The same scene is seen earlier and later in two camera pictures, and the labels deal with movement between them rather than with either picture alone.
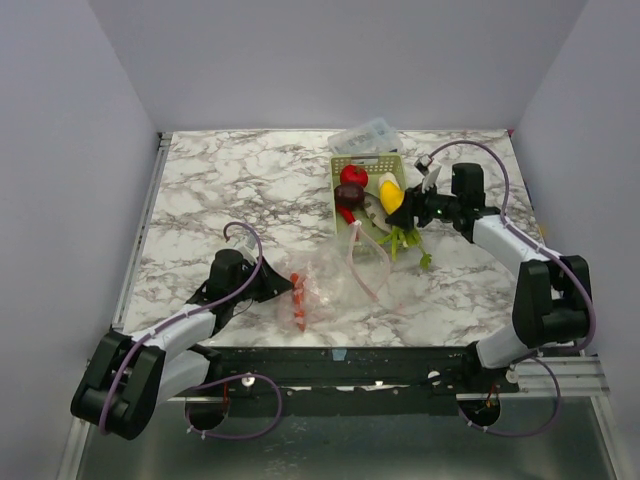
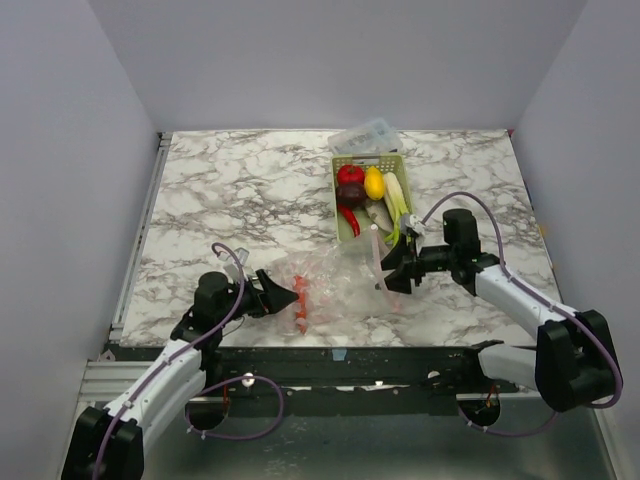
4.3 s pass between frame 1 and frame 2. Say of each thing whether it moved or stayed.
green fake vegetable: moved
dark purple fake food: stayed
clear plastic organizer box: stayed
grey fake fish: stayed
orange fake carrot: stayed
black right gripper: moved
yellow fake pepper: moved
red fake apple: stayed
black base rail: stayed
